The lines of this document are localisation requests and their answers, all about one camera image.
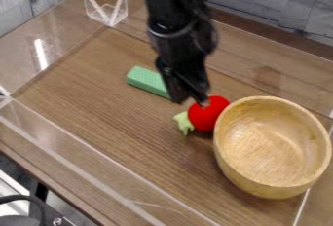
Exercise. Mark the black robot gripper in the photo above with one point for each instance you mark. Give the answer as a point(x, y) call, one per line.
point(183, 47)

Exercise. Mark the red plush strawberry fruit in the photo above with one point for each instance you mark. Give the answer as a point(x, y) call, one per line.
point(199, 118)

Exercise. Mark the light wooden bowl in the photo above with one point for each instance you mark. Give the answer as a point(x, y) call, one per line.
point(271, 147)

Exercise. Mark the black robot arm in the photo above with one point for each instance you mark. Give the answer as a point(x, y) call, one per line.
point(173, 13)

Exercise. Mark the green rectangular foam block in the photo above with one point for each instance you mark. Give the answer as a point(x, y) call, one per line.
point(145, 80)

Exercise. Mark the clear acrylic corner bracket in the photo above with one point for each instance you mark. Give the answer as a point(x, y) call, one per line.
point(107, 14)

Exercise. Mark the clear acrylic enclosure wall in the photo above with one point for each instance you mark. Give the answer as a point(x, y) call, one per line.
point(99, 141)

